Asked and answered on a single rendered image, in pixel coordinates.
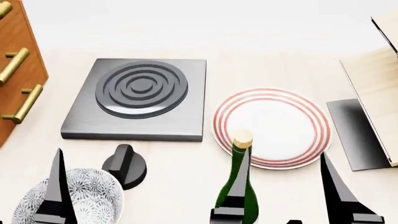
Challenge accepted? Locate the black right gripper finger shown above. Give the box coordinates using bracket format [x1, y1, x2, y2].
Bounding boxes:
[320, 151, 386, 224]
[210, 146, 253, 224]

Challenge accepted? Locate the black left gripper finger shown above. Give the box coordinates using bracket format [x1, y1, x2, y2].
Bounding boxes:
[34, 147, 78, 224]

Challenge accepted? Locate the green wine bottle with cork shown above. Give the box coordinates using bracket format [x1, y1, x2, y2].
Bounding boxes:
[214, 129, 260, 224]

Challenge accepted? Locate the brown wooden drawer cabinet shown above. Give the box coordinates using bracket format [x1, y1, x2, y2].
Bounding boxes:
[0, 0, 50, 148]

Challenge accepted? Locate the white grey floral patterned bowl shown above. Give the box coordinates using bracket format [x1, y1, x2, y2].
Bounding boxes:
[12, 167, 125, 224]

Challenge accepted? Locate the dark grey flat panel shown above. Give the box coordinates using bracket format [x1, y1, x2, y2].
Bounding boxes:
[326, 98, 393, 172]

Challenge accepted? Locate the grey square stove plate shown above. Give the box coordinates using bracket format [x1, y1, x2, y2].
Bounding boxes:
[60, 58, 208, 143]

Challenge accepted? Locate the black stove knob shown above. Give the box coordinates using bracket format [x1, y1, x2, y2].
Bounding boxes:
[101, 144, 148, 190]

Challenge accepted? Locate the white plate with red rings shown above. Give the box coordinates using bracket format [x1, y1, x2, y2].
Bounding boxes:
[211, 88, 333, 170]

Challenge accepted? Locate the dark grey ringed burner disc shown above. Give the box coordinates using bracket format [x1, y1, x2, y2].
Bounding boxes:
[95, 60, 189, 118]

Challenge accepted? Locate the brass drawer handle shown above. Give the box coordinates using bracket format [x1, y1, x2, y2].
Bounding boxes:
[1, 84, 44, 125]
[0, 0, 14, 20]
[0, 47, 30, 86]

